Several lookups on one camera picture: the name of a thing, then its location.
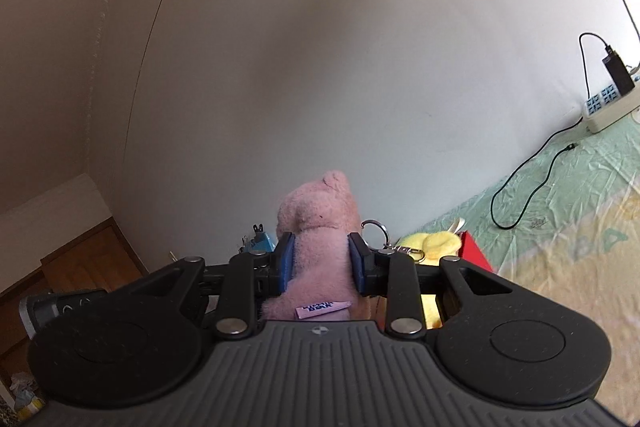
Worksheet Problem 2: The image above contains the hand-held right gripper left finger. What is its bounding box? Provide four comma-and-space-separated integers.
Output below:
112, 232, 296, 340

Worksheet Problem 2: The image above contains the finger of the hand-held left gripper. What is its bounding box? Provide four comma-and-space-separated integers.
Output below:
202, 263, 231, 300

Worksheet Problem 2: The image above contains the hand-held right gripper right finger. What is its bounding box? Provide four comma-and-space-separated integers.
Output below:
347, 232, 516, 339

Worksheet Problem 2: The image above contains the pink bear plush toy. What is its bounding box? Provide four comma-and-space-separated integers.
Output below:
260, 170, 362, 322

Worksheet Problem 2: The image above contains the yellow plush doll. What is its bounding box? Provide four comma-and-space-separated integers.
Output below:
397, 229, 463, 330

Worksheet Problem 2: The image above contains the blue plastic object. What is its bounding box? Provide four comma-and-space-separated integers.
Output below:
239, 224, 277, 254

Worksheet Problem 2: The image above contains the wooden cabinet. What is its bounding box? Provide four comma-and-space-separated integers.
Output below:
0, 216, 151, 390

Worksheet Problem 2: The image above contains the plastic bag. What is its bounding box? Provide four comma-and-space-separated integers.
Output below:
7, 371, 47, 414

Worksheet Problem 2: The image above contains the white power strip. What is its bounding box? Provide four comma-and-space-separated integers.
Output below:
582, 74, 640, 134

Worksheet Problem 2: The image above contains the black charger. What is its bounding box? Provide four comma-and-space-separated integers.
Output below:
602, 49, 636, 96

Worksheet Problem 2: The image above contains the metal key ring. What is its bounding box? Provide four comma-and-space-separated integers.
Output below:
361, 219, 426, 264

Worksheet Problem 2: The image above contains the black charging cable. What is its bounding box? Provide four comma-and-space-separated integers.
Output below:
490, 32, 617, 230

